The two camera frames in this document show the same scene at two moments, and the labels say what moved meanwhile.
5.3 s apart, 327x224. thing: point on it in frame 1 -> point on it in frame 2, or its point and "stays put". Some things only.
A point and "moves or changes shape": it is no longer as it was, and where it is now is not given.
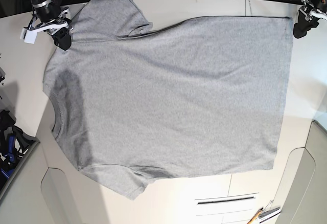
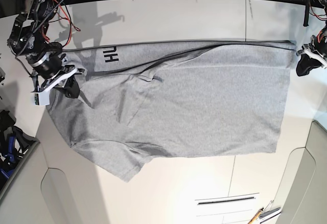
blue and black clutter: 14,143 stays put
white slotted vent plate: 227,204 stays put
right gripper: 306,12 -> 316,49
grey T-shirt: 199,95 moves or changes shape
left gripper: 51,18 -> 48,66
